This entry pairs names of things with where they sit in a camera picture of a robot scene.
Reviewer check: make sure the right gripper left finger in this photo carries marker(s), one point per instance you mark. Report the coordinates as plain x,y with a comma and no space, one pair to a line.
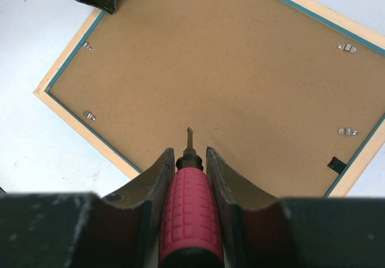
83,229

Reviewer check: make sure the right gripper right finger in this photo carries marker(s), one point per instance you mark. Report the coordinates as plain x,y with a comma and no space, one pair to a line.
261,230

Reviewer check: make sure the red handled screwdriver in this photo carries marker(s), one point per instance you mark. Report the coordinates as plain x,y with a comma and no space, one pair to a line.
190,229

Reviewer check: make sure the silver frame retaining clip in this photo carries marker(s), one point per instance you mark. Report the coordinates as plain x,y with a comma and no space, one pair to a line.
87,46

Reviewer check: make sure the black frame hanger tab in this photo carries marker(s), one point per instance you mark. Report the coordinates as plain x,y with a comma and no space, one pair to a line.
336,165

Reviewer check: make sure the brown frame backing board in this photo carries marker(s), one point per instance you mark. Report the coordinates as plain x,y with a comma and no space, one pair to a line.
210,69

